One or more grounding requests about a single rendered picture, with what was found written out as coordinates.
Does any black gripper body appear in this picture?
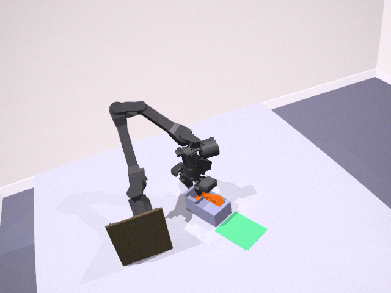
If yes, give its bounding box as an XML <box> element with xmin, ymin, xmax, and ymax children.
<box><xmin>170</xmin><ymin>161</ymin><xmax>217</xmax><ymax>193</ymax></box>

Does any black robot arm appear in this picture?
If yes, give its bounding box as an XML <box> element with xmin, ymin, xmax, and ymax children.
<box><xmin>109</xmin><ymin>101</ymin><xmax>220</xmax><ymax>216</ymax></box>

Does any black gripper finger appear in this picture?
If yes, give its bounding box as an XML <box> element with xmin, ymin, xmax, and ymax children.
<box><xmin>179</xmin><ymin>178</ymin><xmax>193</xmax><ymax>189</ymax></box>
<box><xmin>193</xmin><ymin>185</ymin><xmax>202</xmax><ymax>196</ymax></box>

